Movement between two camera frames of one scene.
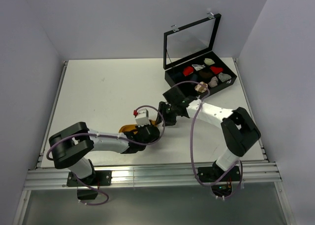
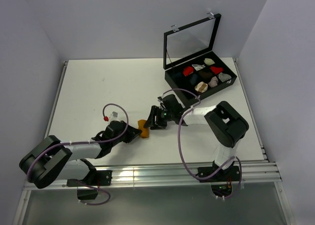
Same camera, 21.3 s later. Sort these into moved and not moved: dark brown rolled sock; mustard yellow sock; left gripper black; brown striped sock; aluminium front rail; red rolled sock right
Moved: mustard yellow sock; left gripper black
Not moved: red rolled sock right; brown striped sock; dark brown rolled sock; aluminium front rail
